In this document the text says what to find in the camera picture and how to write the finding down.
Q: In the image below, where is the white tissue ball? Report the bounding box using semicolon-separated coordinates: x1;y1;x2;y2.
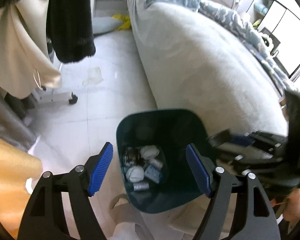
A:
140;145;160;160

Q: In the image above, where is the blue white paper cup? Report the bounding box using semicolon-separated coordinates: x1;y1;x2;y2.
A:
144;165;162;184

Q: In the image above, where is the dark teal trash bin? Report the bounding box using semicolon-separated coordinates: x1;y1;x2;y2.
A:
116;109;216;214

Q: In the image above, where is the orange yellow curtain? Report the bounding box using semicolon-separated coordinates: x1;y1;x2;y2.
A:
0;138;42;239

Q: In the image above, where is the grey slipper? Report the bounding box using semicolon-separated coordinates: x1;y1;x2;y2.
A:
108;194;154;239

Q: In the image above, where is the yellow bag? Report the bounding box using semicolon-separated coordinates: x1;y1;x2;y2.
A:
112;14;132;31

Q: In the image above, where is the cream beige coat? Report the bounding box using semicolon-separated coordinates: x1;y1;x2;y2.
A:
0;0;62;99

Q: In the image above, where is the blue patterned fleece blanket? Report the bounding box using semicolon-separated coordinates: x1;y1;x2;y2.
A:
145;0;297;95

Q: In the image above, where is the black fuzzy garment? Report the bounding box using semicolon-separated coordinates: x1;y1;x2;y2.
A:
46;0;96;63

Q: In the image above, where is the white wardrobe with dark frame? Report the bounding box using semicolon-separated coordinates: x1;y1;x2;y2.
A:
247;0;300;80

